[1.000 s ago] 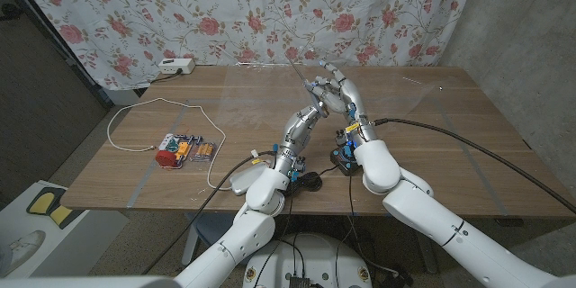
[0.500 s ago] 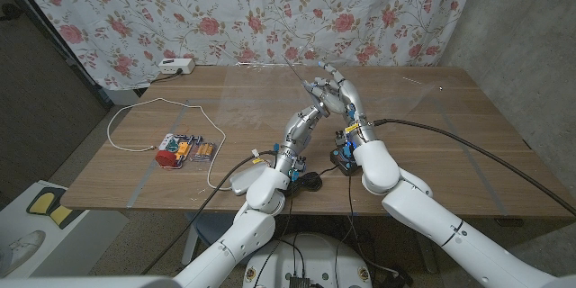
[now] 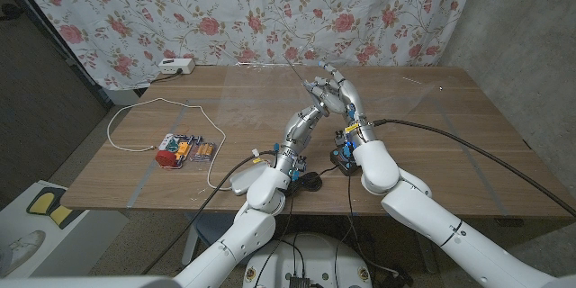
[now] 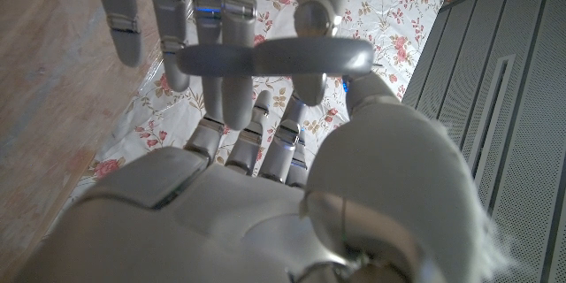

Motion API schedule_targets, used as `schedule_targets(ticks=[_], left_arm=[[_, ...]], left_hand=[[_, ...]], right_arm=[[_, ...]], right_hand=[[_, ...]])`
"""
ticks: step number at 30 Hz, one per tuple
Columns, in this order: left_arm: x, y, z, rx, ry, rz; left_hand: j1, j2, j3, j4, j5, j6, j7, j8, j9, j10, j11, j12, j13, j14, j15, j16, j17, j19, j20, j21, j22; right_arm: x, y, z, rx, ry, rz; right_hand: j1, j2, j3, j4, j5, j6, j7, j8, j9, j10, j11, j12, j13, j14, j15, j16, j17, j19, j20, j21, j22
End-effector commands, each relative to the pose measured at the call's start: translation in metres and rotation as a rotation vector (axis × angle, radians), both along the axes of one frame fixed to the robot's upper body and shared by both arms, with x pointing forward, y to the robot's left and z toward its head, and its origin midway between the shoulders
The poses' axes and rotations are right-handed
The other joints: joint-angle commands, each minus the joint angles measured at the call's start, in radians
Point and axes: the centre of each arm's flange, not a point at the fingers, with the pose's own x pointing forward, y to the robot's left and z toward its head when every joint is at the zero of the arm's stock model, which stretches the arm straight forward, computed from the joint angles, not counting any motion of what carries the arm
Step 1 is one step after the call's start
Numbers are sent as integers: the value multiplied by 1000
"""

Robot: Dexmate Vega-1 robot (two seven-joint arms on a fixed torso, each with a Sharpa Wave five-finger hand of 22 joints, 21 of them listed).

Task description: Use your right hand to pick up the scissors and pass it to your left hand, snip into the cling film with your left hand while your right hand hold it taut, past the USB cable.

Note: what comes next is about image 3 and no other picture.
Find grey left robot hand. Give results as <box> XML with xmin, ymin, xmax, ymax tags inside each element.
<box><xmin>274</xmin><ymin>103</ymin><xmax>329</xmax><ymax>179</ymax></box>

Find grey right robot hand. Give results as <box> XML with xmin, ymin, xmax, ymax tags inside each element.
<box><xmin>301</xmin><ymin>60</ymin><xmax>379</xmax><ymax>149</ymax></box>

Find grey orange handled scissors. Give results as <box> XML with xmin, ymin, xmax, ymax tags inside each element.
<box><xmin>283</xmin><ymin>53</ymin><xmax>329</xmax><ymax>118</ymax></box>

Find transparent cling film sheet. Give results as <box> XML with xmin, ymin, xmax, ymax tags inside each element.
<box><xmin>215</xmin><ymin>63</ymin><xmax>437</xmax><ymax>136</ymax></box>

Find black joystick controller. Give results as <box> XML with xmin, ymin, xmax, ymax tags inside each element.
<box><xmin>329</xmin><ymin>143</ymin><xmax>361</xmax><ymax>177</ymax></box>

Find colourful electronic circuit kit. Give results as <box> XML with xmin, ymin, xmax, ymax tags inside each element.
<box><xmin>155</xmin><ymin>132</ymin><xmax>217</xmax><ymax>170</ymax></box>

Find floral backdrop cloth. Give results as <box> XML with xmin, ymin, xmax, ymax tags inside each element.
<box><xmin>6</xmin><ymin>0</ymin><xmax>482</xmax><ymax>91</ymax></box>

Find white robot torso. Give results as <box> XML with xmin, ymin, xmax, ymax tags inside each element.
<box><xmin>242</xmin><ymin>232</ymin><xmax>374</xmax><ymax>288</ymax></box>

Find white power strip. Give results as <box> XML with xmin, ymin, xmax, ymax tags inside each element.
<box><xmin>157</xmin><ymin>58</ymin><xmax>196</xmax><ymax>76</ymax></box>

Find grey finned box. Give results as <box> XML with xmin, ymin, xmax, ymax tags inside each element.
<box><xmin>287</xmin><ymin>274</ymin><xmax>312</xmax><ymax>288</ymax></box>

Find white table leg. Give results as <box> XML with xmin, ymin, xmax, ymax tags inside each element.
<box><xmin>182</xmin><ymin>223</ymin><xmax>199</xmax><ymax>266</ymax></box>

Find grey table leg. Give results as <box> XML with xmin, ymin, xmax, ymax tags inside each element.
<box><xmin>409</xmin><ymin>216</ymin><xmax>438</xmax><ymax>275</ymax></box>

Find black floor adapter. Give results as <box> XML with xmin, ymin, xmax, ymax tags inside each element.
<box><xmin>382</xmin><ymin>269</ymin><xmax>415</xmax><ymax>288</ymax></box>

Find yellow black foot pedal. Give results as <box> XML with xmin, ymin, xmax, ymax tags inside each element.
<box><xmin>25</xmin><ymin>187</ymin><xmax>68</xmax><ymax>216</ymax></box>
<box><xmin>48</xmin><ymin>205</ymin><xmax>89</xmax><ymax>230</ymax></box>

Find white floor platform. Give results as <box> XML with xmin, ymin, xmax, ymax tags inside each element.
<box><xmin>0</xmin><ymin>179</ymin><xmax>130</xmax><ymax>280</ymax></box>

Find white sneaker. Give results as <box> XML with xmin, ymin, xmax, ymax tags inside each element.
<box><xmin>0</xmin><ymin>229</ymin><xmax>47</xmax><ymax>276</ymax></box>

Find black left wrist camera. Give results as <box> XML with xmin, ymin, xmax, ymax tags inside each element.
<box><xmin>290</xmin><ymin>156</ymin><xmax>310</xmax><ymax>181</ymax></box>

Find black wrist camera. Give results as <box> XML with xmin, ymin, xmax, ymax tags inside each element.
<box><xmin>290</xmin><ymin>156</ymin><xmax>310</xmax><ymax>181</ymax></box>
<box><xmin>332</xmin><ymin>130</ymin><xmax>356</xmax><ymax>158</ymax></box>

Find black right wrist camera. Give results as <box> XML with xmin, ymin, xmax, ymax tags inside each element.
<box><xmin>332</xmin><ymin>130</ymin><xmax>356</xmax><ymax>158</ymax></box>

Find black coiled USB cable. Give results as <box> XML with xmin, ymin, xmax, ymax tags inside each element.
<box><xmin>287</xmin><ymin>166</ymin><xmax>339</xmax><ymax>198</ymax></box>

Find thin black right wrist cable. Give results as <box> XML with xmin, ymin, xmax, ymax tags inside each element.
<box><xmin>345</xmin><ymin>174</ymin><xmax>355</xmax><ymax>217</ymax></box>

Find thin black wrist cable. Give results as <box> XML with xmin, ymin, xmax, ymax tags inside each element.
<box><xmin>254</xmin><ymin>179</ymin><xmax>298</xmax><ymax>288</ymax></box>
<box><xmin>345</xmin><ymin>174</ymin><xmax>355</xmax><ymax>217</ymax></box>

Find thin black left wrist cable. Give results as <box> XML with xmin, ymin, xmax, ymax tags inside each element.
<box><xmin>254</xmin><ymin>179</ymin><xmax>298</xmax><ymax>288</ymax></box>

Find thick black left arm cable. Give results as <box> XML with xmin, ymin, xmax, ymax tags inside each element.
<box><xmin>141</xmin><ymin>149</ymin><xmax>278</xmax><ymax>275</ymax></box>

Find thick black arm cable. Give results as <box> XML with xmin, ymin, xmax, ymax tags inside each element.
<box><xmin>141</xmin><ymin>149</ymin><xmax>278</xmax><ymax>275</ymax></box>
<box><xmin>372</xmin><ymin>118</ymin><xmax>576</xmax><ymax>218</ymax></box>

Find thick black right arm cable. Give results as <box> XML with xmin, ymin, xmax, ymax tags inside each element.
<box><xmin>372</xmin><ymin>118</ymin><xmax>576</xmax><ymax>218</ymax></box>

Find white floor cable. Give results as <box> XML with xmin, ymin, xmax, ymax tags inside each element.
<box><xmin>348</xmin><ymin>215</ymin><xmax>400</xmax><ymax>276</ymax></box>

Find black power strip cord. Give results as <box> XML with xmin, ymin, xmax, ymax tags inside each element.
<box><xmin>150</xmin><ymin>67</ymin><xmax>185</xmax><ymax>85</ymax></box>

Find thin white cable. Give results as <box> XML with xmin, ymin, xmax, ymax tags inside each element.
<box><xmin>106</xmin><ymin>96</ymin><xmax>233</xmax><ymax>192</ymax></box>

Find black frame bar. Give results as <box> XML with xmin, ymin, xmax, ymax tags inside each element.
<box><xmin>0</xmin><ymin>0</ymin><xmax>113</xmax><ymax>110</ymax></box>

